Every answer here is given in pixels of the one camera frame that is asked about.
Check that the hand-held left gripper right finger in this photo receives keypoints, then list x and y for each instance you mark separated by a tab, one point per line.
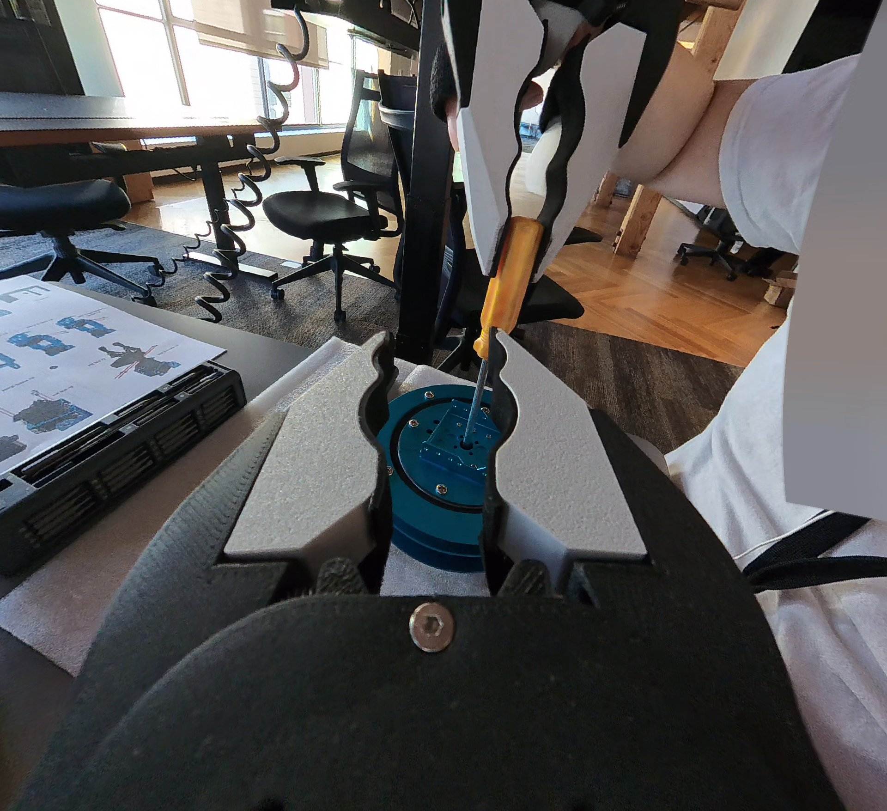
568	478

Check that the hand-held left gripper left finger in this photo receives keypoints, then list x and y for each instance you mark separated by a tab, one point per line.
305	478

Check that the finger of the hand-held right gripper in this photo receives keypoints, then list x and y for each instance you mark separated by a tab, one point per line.
485	166
610	104

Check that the blue round metal base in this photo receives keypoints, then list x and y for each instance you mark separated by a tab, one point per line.
423	520

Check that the person's right forearm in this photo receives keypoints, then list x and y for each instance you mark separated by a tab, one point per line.
672	125

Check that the person's right hand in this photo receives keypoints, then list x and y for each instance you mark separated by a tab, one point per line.
454	128

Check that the black office chair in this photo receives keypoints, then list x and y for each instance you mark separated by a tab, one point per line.
721	229
526	298
315	211
62	201

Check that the black vented tray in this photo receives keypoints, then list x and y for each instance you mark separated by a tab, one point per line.
104	478

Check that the person's white shirt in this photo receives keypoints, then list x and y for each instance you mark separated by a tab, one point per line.
762	617

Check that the white cloth mat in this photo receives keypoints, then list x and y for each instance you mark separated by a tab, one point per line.
69	589

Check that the printed instruction manual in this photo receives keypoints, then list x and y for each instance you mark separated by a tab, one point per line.
69	367

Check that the large window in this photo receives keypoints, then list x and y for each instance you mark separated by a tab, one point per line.
138	48

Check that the wooden top office table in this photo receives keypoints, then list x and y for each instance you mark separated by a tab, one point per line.
104	132

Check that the black cabinet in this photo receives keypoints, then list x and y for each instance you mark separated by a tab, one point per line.
34	28

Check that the blue metal bracket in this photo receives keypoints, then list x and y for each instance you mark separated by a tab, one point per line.
450	450

